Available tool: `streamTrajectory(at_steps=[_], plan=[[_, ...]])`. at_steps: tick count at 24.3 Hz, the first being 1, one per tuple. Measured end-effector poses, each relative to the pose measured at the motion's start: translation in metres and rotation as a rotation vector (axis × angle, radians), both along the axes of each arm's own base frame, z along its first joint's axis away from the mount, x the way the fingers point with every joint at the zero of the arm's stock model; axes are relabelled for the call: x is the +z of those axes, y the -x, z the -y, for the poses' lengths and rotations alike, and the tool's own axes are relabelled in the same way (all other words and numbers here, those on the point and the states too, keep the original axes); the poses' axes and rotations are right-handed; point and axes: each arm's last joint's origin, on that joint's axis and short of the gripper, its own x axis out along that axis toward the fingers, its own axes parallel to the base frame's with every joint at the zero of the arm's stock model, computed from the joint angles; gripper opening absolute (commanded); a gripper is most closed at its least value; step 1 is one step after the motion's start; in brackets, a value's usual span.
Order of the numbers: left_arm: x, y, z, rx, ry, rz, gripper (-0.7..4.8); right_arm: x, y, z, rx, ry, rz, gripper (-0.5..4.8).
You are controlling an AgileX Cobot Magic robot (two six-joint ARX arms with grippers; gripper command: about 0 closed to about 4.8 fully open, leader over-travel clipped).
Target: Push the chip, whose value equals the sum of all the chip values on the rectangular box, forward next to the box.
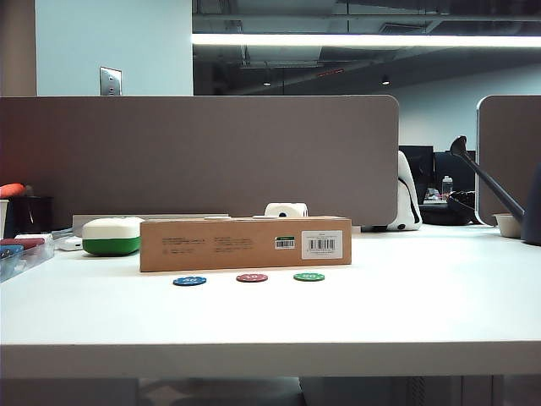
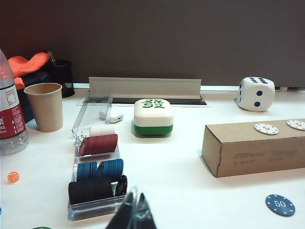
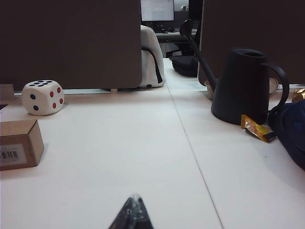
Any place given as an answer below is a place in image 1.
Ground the small white device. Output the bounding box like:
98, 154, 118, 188
57, 235, 85, 251

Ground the grey divider with white edge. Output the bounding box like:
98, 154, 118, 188
475, 94, 541, 228

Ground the white and black figure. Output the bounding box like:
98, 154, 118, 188
371, 150, 423, 232

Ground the black monitor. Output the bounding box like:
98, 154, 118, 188
434, 151, 478, 200
399, 145, 435, 204

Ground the brown cardboard box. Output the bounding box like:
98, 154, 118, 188
139, 217, 353, 273

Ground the dark grey watering can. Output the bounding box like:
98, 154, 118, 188
450, 135, 541, 246

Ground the ceiling light strip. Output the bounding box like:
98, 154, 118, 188
192, 32, 541, 48

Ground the wide grey desk divider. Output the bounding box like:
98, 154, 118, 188
0, 95, 401, 229

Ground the clear plastic chip tray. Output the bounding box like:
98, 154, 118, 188
0, 233, 56, 283

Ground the black cup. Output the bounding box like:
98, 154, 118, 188
8, 195, 55, 234

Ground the white and green case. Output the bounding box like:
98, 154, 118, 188
81, 216, 146, 257

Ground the black bag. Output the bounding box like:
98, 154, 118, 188
420, 190, 483, 226

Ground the small white paper bowl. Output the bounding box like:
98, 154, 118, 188
492, 212, 525, 239

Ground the metal wall plate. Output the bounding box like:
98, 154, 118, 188
99, 66, 123, 96

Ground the blue chip stack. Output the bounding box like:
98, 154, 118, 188
0, 244, 25, 262

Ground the red chip stack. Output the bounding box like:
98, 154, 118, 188
0, 237, 46, 251

